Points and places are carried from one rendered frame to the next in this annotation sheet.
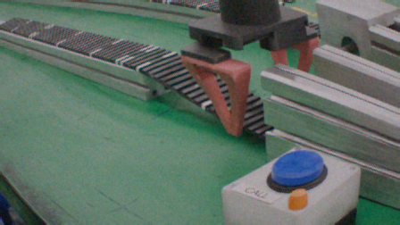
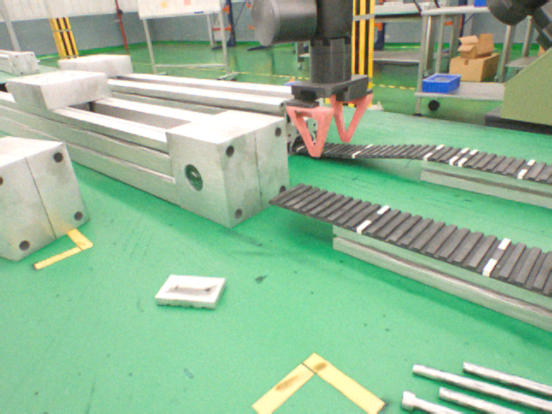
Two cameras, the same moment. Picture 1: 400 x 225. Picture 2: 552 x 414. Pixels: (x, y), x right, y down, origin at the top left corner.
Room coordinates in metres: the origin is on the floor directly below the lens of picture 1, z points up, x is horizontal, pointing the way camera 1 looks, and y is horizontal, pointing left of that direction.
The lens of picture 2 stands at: (1.28, -0.22, 0.99)
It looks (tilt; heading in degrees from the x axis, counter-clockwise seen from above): 27 degrees down; 172
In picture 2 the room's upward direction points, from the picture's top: 5 degrees counter-clockwise
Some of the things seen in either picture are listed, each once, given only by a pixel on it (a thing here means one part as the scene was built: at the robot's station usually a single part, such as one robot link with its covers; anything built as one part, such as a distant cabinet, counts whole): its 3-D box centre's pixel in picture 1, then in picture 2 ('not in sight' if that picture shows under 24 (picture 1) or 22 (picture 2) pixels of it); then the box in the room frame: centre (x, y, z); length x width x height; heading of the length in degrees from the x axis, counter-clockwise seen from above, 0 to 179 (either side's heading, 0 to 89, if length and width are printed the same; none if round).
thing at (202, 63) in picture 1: (239, 78); (341, 114); (0.72, -0.04, 0.84); 0.07 x 0.07 x 0.09; 38
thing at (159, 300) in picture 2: not in sight; (191, 291); (1.01, -0.26, 0.78); 0.05 x 0.03 x 0.01; 69
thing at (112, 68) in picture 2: not in sight; (97, 72); (0.18, -0.50, 0.87); 0.16 x 0.11 x 0.07; 39
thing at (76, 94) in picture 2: not in sight; (60, 96); (0.50, -0.49, 0.87); 0.16 x 0.11 x 0.07; 39
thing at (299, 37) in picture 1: (279, 62); (320, 122); (0.75, -0.08, 0.84); 0.07 x 0.07 x 0.09; 38
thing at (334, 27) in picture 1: (362, 41); (238, 161); (0.84, -0.20, 0.83); 0.12 x 0.09 x 0.10; 129
